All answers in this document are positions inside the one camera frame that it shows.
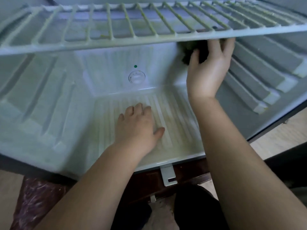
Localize person's right hand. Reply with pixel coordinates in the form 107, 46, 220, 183
186, 38, 236, 101

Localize person's left hand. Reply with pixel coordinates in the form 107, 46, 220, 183
114, 103, 166, 158

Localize dark grey cloth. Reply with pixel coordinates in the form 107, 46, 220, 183
181, 40, 212, 65

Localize grey mini fridge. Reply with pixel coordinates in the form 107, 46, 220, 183
0, 0, 307, 182

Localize person's right forearm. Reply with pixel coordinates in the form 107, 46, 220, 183
189, 96, 307, 230

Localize person's left forearm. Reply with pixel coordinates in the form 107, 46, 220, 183
34, 143, 145, 230

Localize person's dark trousers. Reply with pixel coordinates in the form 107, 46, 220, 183
110, 183, 231, 230

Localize dark red wooden stand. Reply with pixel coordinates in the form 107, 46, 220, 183
11, 158, 213, 230

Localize white wire shelf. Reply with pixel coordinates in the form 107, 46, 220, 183
0, 0, 307, 57

